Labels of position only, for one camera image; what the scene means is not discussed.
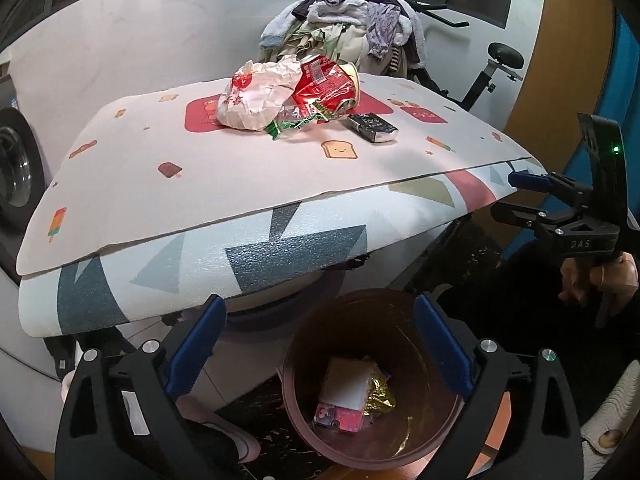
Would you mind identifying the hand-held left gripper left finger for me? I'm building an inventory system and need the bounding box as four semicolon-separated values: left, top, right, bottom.
54;294;228;480

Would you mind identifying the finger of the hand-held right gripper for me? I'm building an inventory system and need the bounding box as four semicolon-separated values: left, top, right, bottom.
490;200;583;235
508;170;595;206

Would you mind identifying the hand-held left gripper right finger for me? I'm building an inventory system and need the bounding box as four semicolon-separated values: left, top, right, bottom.
413;292;586;480

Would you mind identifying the brown trash bin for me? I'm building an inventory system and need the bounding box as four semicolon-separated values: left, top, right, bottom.
279;288;513;473

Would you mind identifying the small black box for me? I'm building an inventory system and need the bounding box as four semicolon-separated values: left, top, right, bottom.
346;112;399;143

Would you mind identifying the crushed red noodle cup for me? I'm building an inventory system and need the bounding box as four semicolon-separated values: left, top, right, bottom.
287;54;362;118

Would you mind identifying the green snack wrapper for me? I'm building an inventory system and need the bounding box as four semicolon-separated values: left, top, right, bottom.
265;102;341;139

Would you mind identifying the white paper wrapper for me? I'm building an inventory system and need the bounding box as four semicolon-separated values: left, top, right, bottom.
215;55;303;132

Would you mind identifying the person's right hand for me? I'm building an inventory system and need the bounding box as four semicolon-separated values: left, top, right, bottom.
559;254;640;306

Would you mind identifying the gold foil wrapper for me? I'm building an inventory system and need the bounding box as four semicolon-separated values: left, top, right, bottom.
362;357;397;416

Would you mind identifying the pink slipper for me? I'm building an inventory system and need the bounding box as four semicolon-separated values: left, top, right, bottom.
177;395;261;463

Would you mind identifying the white flat packet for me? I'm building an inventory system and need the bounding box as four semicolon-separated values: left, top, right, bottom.
320;357;373;411

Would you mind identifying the black exercise bike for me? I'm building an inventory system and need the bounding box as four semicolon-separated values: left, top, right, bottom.
400;2;526;111

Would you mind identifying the wooden door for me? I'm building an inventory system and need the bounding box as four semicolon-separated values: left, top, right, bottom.
505;0;617;161

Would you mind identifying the pink printed packet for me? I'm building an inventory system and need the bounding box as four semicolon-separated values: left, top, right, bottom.
314;402;366;433

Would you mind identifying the table mat with bear print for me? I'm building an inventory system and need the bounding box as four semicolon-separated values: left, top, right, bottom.
19;157;546;338

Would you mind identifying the white cabinet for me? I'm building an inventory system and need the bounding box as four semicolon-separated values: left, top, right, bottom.
0;240;66;381

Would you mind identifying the cream fleece garment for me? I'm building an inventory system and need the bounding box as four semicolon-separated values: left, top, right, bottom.
580;360;640;456

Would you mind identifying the pile of clothes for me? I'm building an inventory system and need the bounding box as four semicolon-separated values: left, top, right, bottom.
259;0;432;81

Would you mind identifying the grey washing machine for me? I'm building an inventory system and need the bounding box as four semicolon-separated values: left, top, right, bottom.
0;62;56;271

